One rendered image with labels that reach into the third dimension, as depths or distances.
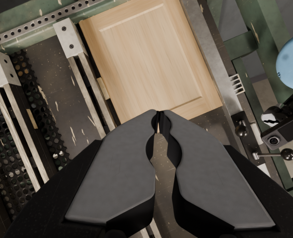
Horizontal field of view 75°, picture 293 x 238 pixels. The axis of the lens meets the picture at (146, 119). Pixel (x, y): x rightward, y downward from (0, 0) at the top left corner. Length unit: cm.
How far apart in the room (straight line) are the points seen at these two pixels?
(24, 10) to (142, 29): 42
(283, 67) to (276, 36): 54
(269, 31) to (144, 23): 45
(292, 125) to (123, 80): 52
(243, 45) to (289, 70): 58
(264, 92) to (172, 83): 307
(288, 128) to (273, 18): 45
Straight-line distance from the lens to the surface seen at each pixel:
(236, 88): 80
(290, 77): 32
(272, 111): 61
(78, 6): 80
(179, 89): 72
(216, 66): 75
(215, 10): 118
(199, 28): 77
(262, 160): 80
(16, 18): 88
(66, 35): 75
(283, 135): 56
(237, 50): 88
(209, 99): 74
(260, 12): 87
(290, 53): 32
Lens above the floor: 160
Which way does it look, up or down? 30 degrees down
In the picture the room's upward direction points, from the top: 157 degrees clockwise
